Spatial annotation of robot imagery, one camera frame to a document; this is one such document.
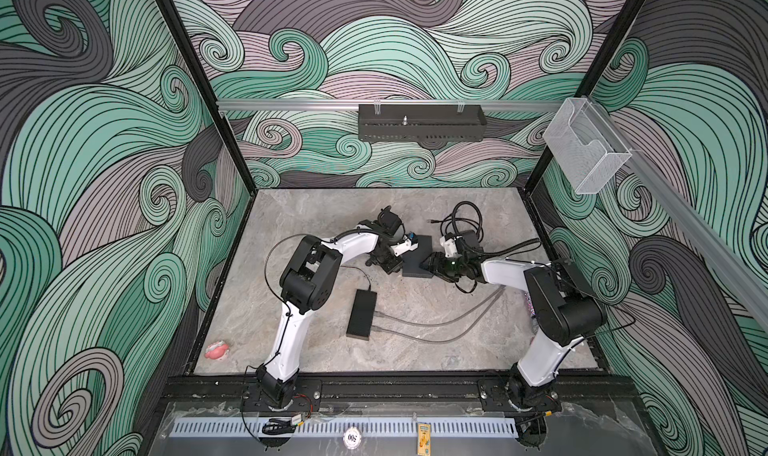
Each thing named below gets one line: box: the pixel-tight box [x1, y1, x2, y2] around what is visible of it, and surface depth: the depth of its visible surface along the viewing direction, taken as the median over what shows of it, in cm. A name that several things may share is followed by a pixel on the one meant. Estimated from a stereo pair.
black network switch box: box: [346, 289, 377, 341], surface depth 87 cm
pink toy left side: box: [204, 341, 229, 361], surface depth 78 cm
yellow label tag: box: [417, 423, 431, 456], surface depth 68 cm
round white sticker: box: [343, 427, 362, 449], surface depth 64 cm
